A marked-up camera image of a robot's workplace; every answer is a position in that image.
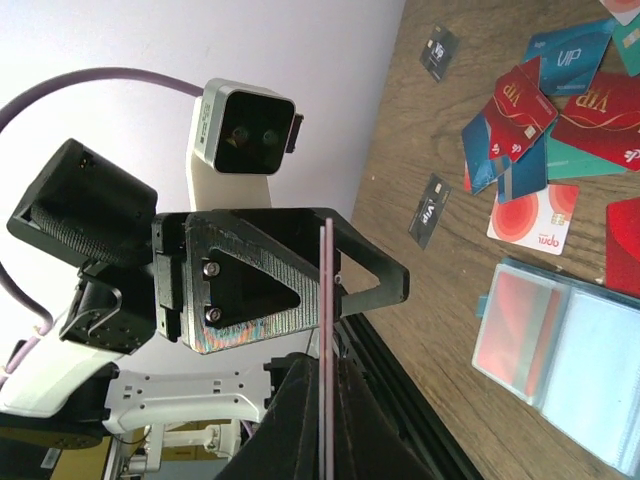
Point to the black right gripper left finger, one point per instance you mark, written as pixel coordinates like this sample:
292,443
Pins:
285,446

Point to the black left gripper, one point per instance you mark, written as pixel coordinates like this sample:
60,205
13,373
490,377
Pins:
89,213

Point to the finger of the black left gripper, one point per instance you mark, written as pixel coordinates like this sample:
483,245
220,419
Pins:
298,229

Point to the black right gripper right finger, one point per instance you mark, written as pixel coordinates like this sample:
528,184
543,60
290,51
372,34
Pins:
366,446

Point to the thin pink edge-on card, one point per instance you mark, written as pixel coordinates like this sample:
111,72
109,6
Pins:
326,367

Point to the blue leather card holder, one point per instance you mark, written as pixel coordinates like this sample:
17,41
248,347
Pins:
590,389

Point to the small black card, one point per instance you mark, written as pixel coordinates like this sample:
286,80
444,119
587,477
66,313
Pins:
439,51

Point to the white red circle card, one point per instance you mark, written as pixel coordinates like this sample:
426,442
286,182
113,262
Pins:
539,221

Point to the blue VIP card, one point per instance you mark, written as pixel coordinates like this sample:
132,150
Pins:
570,57

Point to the glossy red card back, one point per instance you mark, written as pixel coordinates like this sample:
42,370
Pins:
622,247

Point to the black aluminium frame rail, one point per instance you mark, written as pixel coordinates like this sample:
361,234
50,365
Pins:
412,417

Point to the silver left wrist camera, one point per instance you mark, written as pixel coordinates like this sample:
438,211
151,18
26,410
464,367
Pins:
238,138

